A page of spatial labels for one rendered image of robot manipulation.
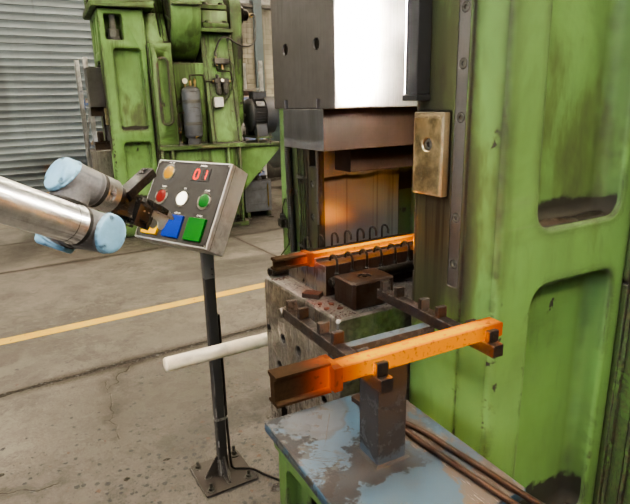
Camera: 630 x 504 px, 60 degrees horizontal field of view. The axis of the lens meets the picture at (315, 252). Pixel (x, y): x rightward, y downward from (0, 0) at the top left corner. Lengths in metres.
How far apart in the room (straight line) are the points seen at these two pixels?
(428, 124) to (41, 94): 8.21
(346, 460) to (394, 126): 0.79
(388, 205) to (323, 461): 0.94
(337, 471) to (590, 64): 0.96
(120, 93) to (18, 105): 3.17
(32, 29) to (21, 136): 1.50
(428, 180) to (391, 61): 0.30
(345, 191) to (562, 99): 0.67
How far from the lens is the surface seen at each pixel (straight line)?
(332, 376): 0.75
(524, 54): 1.09
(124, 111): 6.13
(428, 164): 1.17
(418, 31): 1.18
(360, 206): 1.68
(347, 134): 1.31
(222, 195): 1.70
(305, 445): 1.08
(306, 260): 1.38
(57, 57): 9.18
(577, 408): 1.58
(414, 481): 1.01
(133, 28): 6.16
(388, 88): 1.31
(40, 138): 9.11
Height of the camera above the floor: 1.38
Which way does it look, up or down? 16 degrees down
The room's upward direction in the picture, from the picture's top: 1 degrees counter-clockwise
